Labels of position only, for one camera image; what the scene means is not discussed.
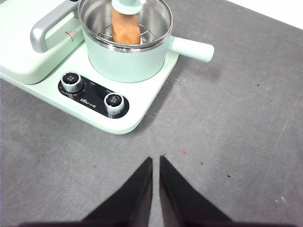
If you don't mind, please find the mint green breakfast machine base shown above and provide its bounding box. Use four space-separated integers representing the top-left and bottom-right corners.
0 0 180 136

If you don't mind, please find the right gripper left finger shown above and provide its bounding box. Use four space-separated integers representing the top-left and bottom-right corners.
78 156 153 227

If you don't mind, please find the silver control knob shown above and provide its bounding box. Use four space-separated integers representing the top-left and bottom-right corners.
60 71 83 94
103 92 125 115

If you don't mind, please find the steel wire steamer rack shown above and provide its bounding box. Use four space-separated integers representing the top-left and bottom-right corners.
98 22 155 46

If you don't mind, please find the mint green griddle cover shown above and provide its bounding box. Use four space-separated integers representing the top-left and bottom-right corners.
0 0 86 85

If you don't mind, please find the glass pot lid green knob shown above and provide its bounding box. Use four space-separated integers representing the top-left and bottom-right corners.
78 0 174 52

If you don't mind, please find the mint green pot with handle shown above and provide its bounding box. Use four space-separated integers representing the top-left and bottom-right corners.
78 0 215 84

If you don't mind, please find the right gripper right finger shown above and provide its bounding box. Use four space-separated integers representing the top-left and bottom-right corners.
159 155 234 227

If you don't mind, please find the brown potato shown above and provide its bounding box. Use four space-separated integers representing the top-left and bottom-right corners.
111 6 141 45

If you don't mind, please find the silver griddle cover handle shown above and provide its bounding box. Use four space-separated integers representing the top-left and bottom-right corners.
30 0 82 53

